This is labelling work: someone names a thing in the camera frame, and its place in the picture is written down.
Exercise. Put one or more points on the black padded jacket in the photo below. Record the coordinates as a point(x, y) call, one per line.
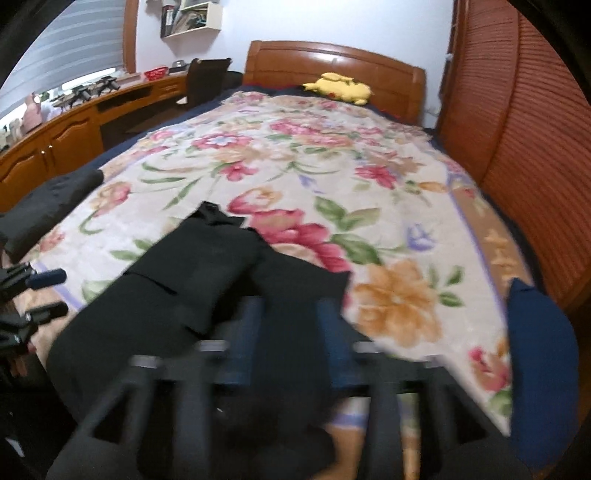
point(41, 207)

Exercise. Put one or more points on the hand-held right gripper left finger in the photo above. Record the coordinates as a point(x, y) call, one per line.
point(247, 341)

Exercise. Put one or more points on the grey window blind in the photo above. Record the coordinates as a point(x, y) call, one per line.
point(60, 50)

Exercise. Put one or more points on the yellow plush toy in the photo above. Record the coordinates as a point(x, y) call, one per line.
point(339, 87)

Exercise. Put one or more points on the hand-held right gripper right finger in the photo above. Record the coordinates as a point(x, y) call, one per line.
point(337, 350)

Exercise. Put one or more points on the navy pillow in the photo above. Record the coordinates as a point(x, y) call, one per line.
point(540, 369)

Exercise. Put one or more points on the dark desk chair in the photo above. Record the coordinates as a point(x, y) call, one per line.
point(207, 76)

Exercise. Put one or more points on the black shirt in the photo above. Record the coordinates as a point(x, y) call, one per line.
point(207, 267)

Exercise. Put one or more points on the white wall shelves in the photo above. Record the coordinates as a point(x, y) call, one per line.
point(212, 16)

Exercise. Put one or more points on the red basket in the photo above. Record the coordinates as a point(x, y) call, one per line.
point(155, 74)

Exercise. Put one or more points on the wooden bed headboard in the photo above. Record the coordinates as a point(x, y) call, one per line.
point(323, 57)

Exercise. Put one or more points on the wooden desk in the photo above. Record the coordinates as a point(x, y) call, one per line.
point(60, 138)

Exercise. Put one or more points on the floral blanket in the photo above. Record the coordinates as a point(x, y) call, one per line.
point(392, 230)

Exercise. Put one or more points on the pink plush toy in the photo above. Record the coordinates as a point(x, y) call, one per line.
point(33, 113)

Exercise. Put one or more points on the small grey appliance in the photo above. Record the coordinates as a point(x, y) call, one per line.
point(178, 67)

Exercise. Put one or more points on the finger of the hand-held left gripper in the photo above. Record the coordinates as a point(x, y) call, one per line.
point(48, 313)
point(48, 278)

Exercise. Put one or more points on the wooden louvered wardrobe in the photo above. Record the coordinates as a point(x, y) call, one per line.
point(531, 115)

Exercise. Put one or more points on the black clamp tool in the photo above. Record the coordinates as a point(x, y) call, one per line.
point(108, 84)
point(78, 94)

